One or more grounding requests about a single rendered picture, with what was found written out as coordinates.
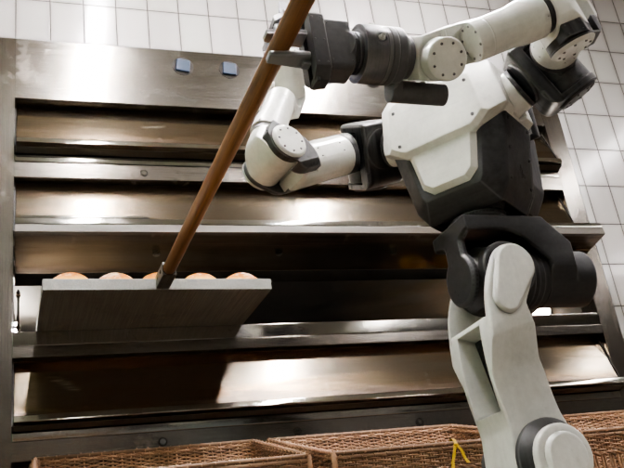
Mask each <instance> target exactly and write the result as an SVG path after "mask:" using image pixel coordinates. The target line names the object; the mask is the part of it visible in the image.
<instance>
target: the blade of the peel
mask: <svg viewBox="0 0 624 468"><path fill-rule="evenodd" d="M271 289H272V287H271V279H174V281H173V283H172V285H171V287H170V288H169V289H157V288H156V279H43V281H42V289H41V295H40V303H39V310H38V318H37V324H36V331H37V332H47V331H75V330H103V329H131V328H159V327H187V326H215V325H242V324H243V323H244V322H245V320H246V319H247V318H248V317H250V315H251V314H252V313H253V312H254V310H255V309H256V308H257V307H258V305H259V304H260V303H261V302H262V301H263V299H264V298H265V297H266V296H267V294H268V293H269V292H270V291H271Z"/></svg>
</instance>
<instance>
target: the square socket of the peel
mask: <svg viewBox="0 0 624 468"><path fill-rule="evenodd" d="M164 263H165V262H162V264H161V266H160V268H159V270H158V272H157V275H156V277H155V278H156V288H157V289H169V288H170V287H171V285H172V283H173V281H174V279H175V277H176V271H175V273H174V274H166V273H165V272H164V271H163V265H164Z"/></svg>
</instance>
